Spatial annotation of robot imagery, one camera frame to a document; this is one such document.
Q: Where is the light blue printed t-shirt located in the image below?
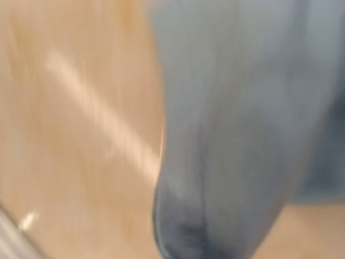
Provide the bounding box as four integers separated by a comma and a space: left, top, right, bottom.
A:
149, 1, 344, 258

